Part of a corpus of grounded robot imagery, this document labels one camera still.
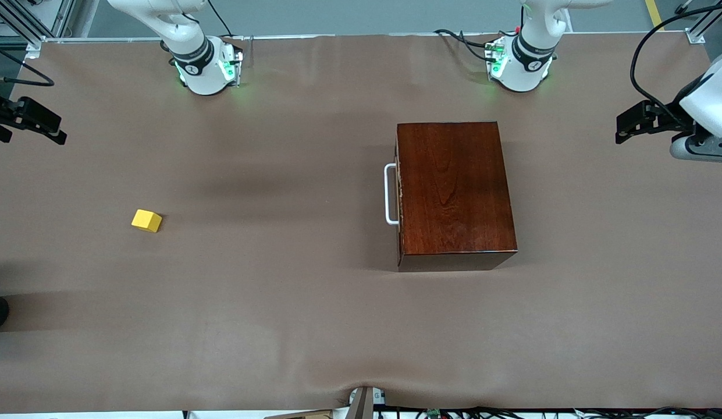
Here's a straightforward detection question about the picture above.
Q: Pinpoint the yellow wooden block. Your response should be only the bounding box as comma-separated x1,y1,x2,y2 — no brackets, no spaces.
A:
131,209,163,233

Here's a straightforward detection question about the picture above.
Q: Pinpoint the white metal drawer handle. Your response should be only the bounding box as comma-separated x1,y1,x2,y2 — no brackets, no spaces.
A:
384,163,401,226

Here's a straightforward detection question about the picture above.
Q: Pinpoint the dark brown wooden cabinet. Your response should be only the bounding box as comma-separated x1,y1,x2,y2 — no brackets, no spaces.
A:
396,121,518,272

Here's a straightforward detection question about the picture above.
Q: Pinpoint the brown table cover mat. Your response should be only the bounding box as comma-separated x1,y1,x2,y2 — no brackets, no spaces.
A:
0,32,722,415

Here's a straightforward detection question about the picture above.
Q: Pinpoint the aluminium frame post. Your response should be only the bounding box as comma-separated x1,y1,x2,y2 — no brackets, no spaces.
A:
684,0,722,44
0,0,76,59

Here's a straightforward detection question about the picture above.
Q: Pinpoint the black left base cable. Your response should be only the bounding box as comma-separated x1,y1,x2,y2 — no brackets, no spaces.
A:
433,28,504,63

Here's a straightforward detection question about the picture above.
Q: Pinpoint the black base cable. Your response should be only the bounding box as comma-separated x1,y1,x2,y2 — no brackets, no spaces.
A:
207,0,236,38
433,28,504,63

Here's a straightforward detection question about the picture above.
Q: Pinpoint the black right base cable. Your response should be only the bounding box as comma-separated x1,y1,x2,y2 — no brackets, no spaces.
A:
207,0,236,38

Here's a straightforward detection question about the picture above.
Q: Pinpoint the black cable bundle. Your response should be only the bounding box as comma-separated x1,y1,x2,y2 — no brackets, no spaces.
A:
372,406,722,419

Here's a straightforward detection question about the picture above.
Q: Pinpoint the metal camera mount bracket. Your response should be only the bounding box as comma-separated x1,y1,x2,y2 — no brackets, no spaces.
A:
346,386,387,419

